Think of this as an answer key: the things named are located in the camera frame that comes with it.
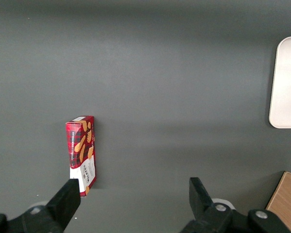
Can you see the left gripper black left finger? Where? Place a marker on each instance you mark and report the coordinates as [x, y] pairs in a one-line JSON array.
[[63, 201]]

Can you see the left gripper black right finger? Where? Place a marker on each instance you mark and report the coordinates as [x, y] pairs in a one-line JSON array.
[[200, 196]]

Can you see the white rounded plastic tray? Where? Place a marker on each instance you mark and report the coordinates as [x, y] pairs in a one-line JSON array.
[[287, 85]]

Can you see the light wooden board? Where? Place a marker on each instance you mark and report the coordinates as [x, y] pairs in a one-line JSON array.
[[286, 201]]

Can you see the red tartan shortbread box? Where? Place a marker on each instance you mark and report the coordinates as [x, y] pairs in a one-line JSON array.
[[83, 150]]

